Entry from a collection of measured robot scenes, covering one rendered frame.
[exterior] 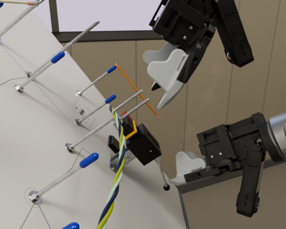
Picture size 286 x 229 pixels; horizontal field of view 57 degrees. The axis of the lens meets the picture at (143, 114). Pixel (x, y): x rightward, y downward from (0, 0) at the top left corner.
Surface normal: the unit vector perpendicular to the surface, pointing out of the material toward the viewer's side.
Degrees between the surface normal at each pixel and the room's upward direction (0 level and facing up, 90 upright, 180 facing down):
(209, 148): 68
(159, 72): 80
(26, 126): 54
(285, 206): 0
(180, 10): 95
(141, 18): 90
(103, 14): 90
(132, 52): 90
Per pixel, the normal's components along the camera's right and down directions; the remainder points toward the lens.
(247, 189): -0.52, -0.08
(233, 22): 0.11, 0.40
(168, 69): 0.22, 0.17
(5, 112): 0.81, -0.55
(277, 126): -0.63, -0.48
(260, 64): 0.42, 0.31
